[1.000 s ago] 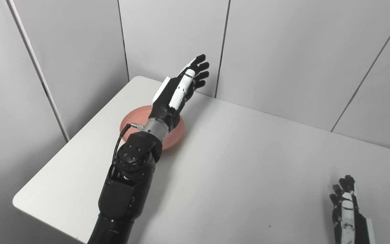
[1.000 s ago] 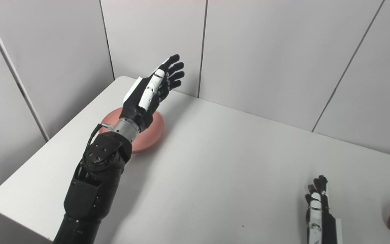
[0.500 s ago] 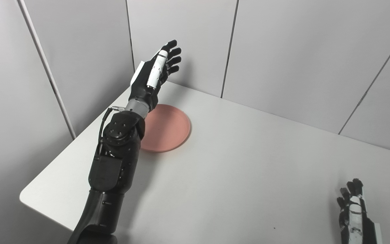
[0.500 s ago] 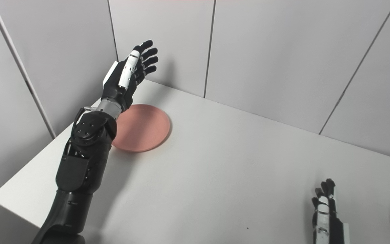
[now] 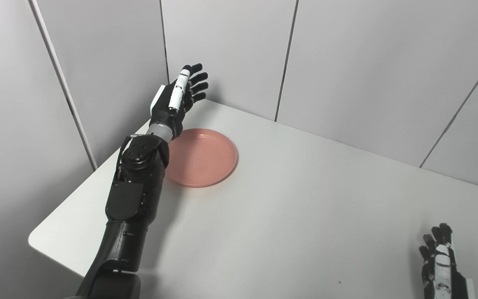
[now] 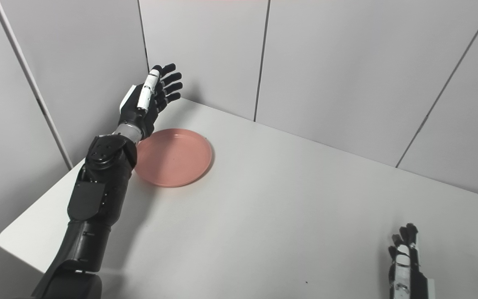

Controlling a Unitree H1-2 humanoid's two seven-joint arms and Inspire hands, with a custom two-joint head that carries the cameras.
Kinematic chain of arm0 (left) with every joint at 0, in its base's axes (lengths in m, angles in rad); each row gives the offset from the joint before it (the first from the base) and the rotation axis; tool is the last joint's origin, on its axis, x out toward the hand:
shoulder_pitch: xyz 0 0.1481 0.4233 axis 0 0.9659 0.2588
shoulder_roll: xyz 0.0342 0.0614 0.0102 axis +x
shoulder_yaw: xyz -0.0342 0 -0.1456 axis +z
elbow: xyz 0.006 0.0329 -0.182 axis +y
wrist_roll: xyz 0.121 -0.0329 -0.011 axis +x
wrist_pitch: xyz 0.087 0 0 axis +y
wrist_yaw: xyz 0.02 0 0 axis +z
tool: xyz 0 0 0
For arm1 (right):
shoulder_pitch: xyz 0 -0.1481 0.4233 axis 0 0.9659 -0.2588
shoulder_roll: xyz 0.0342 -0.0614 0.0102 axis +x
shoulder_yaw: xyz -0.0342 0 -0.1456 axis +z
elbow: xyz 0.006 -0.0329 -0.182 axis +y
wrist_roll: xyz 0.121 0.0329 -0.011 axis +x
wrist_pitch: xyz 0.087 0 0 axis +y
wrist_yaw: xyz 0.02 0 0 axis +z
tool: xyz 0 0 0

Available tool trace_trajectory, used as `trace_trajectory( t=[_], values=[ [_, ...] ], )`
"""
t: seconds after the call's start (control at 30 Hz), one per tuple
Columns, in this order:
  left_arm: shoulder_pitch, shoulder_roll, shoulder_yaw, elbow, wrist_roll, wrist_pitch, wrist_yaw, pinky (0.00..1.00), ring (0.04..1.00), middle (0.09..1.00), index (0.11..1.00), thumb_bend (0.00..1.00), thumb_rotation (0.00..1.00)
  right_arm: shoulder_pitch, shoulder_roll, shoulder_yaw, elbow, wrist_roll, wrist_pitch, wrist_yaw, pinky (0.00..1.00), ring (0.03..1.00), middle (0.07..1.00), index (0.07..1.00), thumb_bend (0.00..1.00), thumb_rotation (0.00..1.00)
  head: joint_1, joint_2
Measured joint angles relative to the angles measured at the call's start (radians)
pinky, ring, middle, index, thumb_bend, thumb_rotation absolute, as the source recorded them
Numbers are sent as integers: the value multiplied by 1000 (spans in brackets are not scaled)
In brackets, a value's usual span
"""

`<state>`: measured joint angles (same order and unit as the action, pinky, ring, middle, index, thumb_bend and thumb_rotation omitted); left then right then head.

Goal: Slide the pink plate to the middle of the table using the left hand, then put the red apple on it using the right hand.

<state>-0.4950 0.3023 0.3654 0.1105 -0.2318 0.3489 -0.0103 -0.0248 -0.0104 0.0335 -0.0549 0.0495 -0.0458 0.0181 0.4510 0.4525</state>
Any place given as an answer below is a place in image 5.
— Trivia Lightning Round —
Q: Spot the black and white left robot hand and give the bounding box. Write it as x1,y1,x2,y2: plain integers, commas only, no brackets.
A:
148,63,209,140

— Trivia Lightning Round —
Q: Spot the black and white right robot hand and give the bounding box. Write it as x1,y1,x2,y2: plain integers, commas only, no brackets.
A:
419,223,476,299

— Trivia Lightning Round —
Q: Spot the pink round plate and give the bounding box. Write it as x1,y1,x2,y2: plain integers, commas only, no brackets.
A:
164,128,238,188

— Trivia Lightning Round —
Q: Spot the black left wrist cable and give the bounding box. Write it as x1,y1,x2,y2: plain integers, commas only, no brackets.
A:
116,135,135,180

